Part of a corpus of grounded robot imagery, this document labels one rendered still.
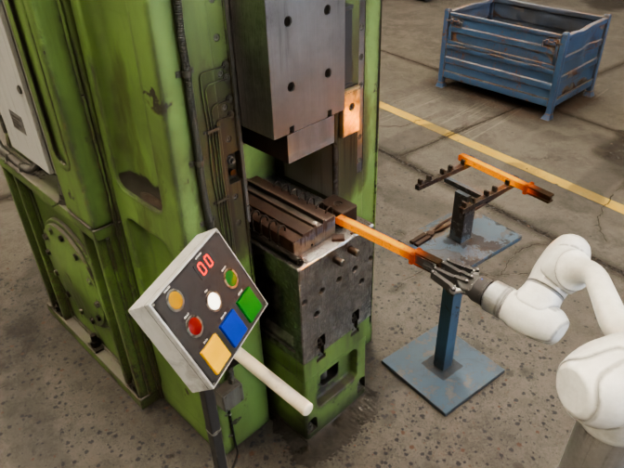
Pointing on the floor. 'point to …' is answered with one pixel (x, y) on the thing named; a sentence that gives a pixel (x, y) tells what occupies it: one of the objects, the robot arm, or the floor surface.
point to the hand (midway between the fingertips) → (427, 261)
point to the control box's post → (213, 428)
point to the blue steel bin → (523, 50)
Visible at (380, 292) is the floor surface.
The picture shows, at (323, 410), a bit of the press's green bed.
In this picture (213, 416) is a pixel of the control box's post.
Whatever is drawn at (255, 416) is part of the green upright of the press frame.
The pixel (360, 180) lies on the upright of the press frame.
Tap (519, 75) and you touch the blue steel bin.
